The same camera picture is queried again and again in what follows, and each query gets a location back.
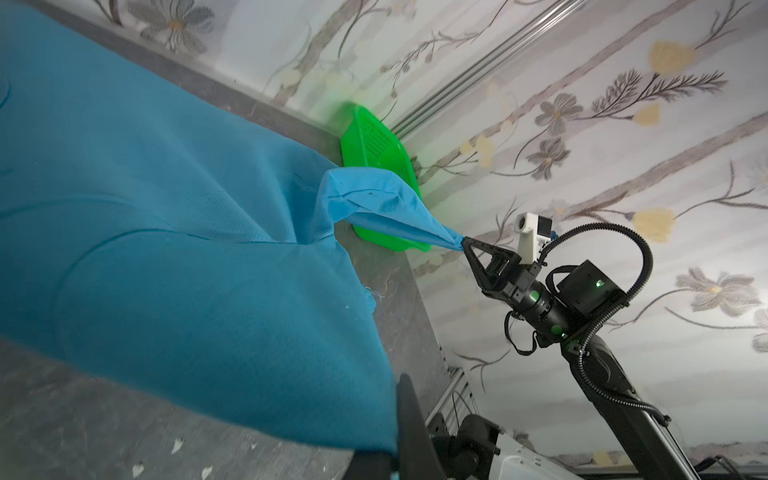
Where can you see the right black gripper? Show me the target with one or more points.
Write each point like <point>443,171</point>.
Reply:
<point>498,272</point>

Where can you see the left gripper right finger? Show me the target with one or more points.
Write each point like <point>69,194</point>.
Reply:
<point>417,458</point>

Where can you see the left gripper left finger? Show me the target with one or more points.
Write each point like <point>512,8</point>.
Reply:
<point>368,465</point>

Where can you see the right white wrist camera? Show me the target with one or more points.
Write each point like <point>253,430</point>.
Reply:
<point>534,232</point>

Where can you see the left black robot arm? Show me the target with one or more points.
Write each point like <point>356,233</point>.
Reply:
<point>479,450</point>

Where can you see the teal blue t-shirt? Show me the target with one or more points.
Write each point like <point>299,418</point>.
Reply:
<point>153,239</point>

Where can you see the green plastic basket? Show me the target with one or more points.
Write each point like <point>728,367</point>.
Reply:
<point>367,142</point>

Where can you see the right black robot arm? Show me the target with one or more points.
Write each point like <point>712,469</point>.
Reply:
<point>573,322</point>

